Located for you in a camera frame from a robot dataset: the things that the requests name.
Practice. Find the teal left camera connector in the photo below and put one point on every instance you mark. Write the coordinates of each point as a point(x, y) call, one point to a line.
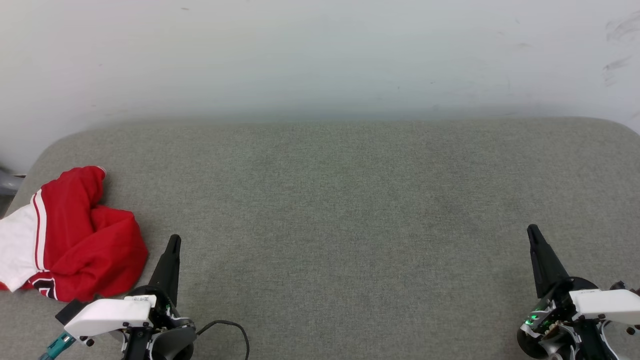
point(59, 345)

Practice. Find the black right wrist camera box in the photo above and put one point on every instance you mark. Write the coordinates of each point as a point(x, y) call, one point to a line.
point(622, 287)

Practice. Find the white and grey right robot arm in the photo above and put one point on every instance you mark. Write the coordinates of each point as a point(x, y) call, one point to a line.
point(530, 345)

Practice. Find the red and white jersey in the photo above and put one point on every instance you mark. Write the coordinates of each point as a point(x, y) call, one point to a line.
point(95, 250)

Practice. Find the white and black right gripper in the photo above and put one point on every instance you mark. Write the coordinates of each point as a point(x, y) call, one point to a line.
point(607, 305)

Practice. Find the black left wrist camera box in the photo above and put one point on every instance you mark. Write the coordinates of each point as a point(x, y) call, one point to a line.
point(70, 311)

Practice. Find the grey object beside sofa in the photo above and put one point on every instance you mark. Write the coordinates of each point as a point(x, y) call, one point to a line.
point(7, 182)

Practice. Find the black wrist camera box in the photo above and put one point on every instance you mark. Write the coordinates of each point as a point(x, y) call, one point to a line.
point(70, 311)
point(622, 287)

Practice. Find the white and grey left robot arm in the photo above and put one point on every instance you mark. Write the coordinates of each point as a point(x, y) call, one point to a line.
point(172, 344)

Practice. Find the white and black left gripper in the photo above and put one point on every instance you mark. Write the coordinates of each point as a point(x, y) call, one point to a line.
point(110, 315)

